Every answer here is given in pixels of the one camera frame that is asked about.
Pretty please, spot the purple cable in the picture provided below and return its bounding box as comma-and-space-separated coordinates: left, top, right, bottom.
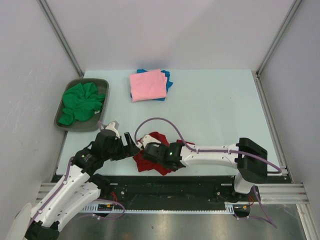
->
134, 117, 283, 228
27, 121, 126, 233

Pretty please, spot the green t shirt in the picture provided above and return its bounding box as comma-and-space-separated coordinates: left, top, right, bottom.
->
58, 82, 106, 126

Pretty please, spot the right aluminium side rail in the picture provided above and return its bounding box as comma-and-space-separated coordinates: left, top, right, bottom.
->
252, 71, 289, 176

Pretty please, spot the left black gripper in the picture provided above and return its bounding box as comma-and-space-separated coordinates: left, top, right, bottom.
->
103, 131, 140, 161

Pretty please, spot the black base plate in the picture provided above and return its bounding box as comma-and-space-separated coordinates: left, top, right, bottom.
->
51, 174, 292, 218

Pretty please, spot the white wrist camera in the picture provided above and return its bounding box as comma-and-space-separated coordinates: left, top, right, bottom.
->
136, 134, 159, 150
104, 121, 120, 138

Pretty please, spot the pink folded t shirt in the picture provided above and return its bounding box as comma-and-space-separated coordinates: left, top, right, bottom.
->
129, 69, 168, 103

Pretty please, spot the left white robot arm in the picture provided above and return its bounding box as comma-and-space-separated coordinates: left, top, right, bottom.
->
24, 129, 142, 240

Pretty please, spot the left aluminium frame post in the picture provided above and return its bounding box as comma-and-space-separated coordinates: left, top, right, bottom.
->
37, 0, 84, 78

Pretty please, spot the blue folded t shirt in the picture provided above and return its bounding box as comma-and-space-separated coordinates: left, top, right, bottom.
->
129, 68, 174, 102

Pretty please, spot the white slotted cable duct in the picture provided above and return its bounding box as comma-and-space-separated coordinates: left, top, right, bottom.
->
80, 203, 249, 215

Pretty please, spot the aluminium frame post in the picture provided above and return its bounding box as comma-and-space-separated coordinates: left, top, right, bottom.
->
255, 0, 305, 77
37, 0, 84, 78

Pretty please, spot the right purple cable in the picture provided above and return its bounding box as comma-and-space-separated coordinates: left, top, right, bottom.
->
134, 117, 283, 228

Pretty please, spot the grey plastic tray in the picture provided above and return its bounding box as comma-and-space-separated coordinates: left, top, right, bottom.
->
54, 78, 109, 132

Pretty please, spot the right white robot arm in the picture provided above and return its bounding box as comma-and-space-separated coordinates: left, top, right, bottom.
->
140, 134, 268, 201

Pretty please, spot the right aluminium frame post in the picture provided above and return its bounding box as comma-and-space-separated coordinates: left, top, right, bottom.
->
255, 0, 305, 77

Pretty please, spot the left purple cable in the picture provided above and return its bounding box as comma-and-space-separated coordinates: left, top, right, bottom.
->
27, 121, 126, 233

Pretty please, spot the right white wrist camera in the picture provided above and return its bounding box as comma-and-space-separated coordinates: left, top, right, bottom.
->
136, 134, 159, 150

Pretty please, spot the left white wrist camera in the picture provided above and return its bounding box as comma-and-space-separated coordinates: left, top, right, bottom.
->
104, 121, 120, 138

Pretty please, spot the red t shirt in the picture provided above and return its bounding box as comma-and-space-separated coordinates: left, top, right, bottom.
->
133, 131, 185, 176

